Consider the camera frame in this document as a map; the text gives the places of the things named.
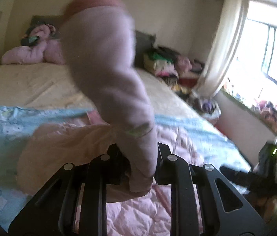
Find pile of folded clothes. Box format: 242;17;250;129
143;46;221;125

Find blue Hello Kitty bedsheet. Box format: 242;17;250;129
0;106;251;235

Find grey upholstered headboard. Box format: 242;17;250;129
30;15;156;68

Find beige bed blanket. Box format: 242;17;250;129
0;61;218;126

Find pink puffer jacket at headboard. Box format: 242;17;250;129
1;22;65;65

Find window with dark frame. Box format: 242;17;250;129
237;1;277;97

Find cream window curtain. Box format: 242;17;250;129
195;0;249;98

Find light pink quilted coat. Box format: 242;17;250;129
15;0;203;236

